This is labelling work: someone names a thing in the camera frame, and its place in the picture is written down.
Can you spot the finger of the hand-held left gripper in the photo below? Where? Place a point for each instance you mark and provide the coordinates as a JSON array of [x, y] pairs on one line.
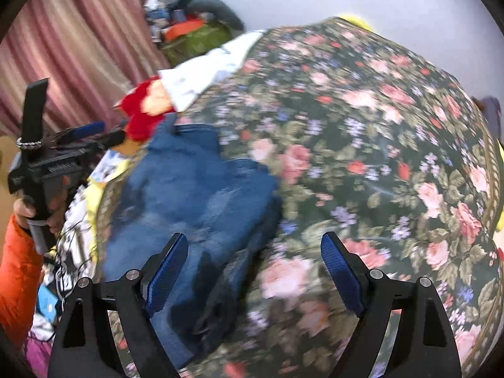
[[106, 139], [88, 130]]

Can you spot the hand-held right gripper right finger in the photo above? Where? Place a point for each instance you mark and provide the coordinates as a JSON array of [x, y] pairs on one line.
[[340, 275]]

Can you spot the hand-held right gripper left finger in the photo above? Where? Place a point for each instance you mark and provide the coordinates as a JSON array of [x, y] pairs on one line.
[[167, 275]]

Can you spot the blue denim jeans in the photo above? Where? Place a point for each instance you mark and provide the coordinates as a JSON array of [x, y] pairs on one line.
[[189, 189]]

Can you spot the person's left forearm orange sleeve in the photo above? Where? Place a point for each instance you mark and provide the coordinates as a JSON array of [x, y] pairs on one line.
[[15, 283]]

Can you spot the person's left hand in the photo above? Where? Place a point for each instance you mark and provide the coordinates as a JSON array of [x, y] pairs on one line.
[[60, 204]]

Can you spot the red cloth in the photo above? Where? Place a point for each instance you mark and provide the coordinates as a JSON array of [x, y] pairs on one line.
[[138, 118]]

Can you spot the white yellow printed cloth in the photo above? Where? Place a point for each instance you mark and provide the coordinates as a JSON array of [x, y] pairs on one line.
[[94, 189]]

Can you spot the pink striped curtain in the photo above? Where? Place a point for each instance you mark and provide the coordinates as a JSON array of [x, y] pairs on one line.
[[78, 39]]

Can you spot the green bag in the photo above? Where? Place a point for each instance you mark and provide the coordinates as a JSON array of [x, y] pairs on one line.
[[193, 45]]

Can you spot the orange cloth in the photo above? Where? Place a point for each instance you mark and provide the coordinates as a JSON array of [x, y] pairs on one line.
[[183, 29]]

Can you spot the pile of mixed clutter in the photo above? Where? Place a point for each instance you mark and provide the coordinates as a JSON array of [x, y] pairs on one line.
[[165, 6]]

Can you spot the dark floral blanket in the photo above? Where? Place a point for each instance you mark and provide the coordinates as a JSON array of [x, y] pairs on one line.
[[354, 126]]

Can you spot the magenta cloth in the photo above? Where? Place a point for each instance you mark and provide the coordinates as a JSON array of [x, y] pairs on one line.
[[37, 352]]

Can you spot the dark grey cloth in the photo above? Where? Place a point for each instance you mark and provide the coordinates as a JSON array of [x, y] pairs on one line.
[[218, 12]]

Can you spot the grey bag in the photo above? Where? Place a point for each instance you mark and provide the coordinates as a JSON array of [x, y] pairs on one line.
[[492, 116]]

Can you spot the yellow pillow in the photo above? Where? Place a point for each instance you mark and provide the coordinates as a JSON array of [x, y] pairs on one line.
[[356, 21]]

